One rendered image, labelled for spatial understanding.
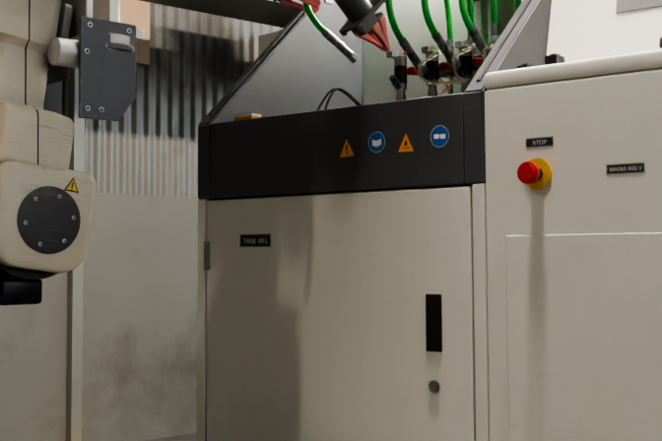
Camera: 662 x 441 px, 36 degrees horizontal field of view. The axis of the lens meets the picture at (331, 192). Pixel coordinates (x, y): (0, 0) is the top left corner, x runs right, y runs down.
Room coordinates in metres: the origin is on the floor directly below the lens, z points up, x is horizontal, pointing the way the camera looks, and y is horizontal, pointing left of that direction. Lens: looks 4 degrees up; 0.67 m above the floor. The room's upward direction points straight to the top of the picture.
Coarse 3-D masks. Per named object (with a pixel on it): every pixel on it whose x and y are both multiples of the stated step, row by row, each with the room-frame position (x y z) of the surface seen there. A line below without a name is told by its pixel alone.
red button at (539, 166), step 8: (536, 160) 1.66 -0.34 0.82; (544, 160) 1.65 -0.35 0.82; (520, 168) 1.63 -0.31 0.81; (528, 168) 1.62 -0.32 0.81; (536, 168) 1.62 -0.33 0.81; (544, 168) 1.65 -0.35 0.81; (520, 176) 1.63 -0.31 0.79; (528, 176) 1.62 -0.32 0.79; (536, 176) 1.62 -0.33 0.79; (544, 176) 1.65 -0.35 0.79; (528, 184) 1.66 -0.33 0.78; (536, 184) 1.66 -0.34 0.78; (544, 184) 1.65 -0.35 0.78
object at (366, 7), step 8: (344, 0) 2.02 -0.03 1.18; (352, 0) 2.02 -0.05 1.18; (360, 0) 2.02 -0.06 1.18; (368, 0) 2.10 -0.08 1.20; (376, 0) 2.06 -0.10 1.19; (384, 0) 2.06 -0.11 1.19; (344, 8) 2.03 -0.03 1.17; (352, 8) 2.03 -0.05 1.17; (360, 8) 2.03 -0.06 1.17; (368, 8) 2.04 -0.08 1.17; (376, 8) 2.05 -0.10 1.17; (352, 16) 2.04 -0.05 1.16; (360, 16) 2.04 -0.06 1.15; (368, 16) 2.03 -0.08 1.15; (352, 24) 2.05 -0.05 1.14; (360, 24) 2.02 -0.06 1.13; (344, 32) 2.06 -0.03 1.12
